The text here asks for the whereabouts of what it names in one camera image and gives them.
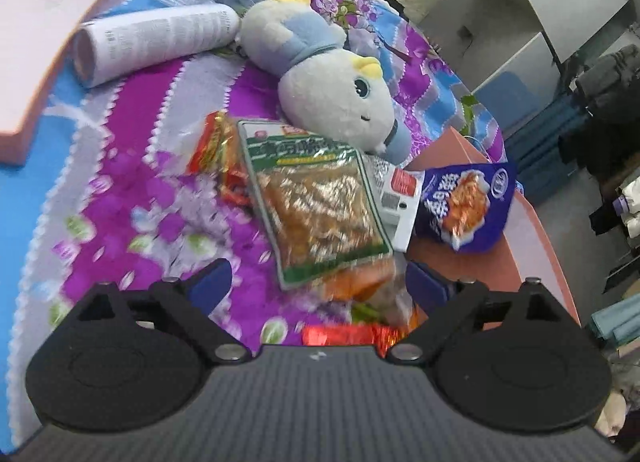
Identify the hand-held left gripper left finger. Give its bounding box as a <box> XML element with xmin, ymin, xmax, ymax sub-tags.
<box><xmin>75</xmin><ymin>258</ymin><xmax>248</xmax><ymax>363</ymax></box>

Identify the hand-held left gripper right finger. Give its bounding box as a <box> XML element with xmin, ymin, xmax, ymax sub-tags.
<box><xmin>389</xmin><ymin>262</ymin><xmax>563</xmax><ymax>364</ymax></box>

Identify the clear packet of orange snack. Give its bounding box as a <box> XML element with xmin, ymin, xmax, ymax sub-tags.
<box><xmin>320</xmin><ymin>262</ymin><xmax>416</xmax><ymax>328</ymax></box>

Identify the purple snack packet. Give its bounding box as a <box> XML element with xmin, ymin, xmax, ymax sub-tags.
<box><xmin>415</xmin><ymin>162</ymin><xmax>517</xmax><ymax>254</ymax></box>

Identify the orange box lid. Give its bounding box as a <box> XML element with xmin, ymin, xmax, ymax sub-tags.
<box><xmin>0</xmin><ymin>0</ymin><xmax>127</xmax><ymax>165</ymax></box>
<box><xmin>405</xmin><ymin>126</ymin><xmax>581</xmax><ymax>328</ymax></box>

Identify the green snack packet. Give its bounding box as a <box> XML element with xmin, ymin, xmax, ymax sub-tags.
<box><xmin>236</xmin><ymin>119</ymin><xmax>396</xmax><ymax>291</ymax></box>

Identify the shiny red snack packet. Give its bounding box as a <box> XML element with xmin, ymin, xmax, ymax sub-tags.
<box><xmin>302</xmin><ymin>322</ymin><xmax>401</xmax><ymax>358</ymax></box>

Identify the small red snack packet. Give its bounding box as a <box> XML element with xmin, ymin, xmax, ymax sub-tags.
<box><xmin>219</xmin><ymin>169</ymin><xmax>251</xmax><ymax>206</ymax></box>

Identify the purple floral printed blanket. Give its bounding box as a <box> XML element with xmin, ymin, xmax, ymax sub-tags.
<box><xmin>0</xmin><ymin>0</ymin><xmax>521</xmax><ymax>448</ymax></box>

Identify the blue curtain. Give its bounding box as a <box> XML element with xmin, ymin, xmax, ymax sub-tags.
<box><xmin>515</xmin><ymin>92</ymin><xmax>591</xmax><ymax>203</ymax></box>

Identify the grey and blue plush toy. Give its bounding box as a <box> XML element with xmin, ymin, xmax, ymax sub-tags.
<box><xmin>239</xmin><ymin>0</ymin><xmax>413</xmax><ymax>165</ymax></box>

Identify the black hanging coat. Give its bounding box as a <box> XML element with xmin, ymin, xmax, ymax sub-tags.
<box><xmin>557</xmin><ymin>45</ymin><xmax>640</xmax><ymax>238</ymax></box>

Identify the white spray can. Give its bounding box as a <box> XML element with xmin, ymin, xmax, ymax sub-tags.
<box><xmin>72</xmin><ymin>3</ymin><xmax>241</xmax><ymax>89</ymax></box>

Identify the white charger cable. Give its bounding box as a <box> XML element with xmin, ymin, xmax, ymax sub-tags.
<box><xmin>462</xmin><ymin>135</ymin><xmax>493</xmax><ymax>163</ymax></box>

